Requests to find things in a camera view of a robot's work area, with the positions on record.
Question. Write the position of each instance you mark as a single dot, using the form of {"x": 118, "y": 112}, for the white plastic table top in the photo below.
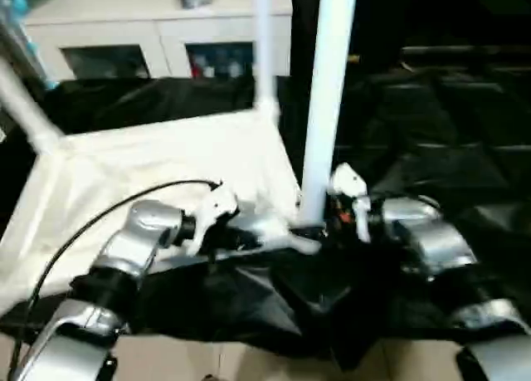
{"x": 124, "y": 169}

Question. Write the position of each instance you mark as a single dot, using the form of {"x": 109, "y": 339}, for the white plastic table leg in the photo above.
{"x": 327, "y": 86}
{"x": 265, "y": 45}
{"x": 27, "y": 107}

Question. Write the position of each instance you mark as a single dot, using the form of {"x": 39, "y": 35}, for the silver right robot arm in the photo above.
{"x": 435, "y": 235}

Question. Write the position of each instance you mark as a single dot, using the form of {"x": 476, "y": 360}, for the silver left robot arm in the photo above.
{"x": 137, "y": 240}

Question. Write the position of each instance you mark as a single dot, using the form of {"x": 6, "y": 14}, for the black work mat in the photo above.
{"x": 435, "y": 128}

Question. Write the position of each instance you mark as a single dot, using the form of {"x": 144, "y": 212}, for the small yellow label tag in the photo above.
{"x": 352, "y": 59}

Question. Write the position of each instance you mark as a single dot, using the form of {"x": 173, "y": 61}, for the red white figure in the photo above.
{"x": 195, "y": 65}

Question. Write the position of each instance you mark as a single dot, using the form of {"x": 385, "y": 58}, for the white glass-door cabinet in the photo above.
{"x": 103, "y": 24}

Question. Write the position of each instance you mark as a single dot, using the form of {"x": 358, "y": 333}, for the blue white striped pole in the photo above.
{"x": 29, "y": 45}

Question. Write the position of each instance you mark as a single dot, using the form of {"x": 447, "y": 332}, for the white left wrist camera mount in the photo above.
{"x": 215, "y": 215}

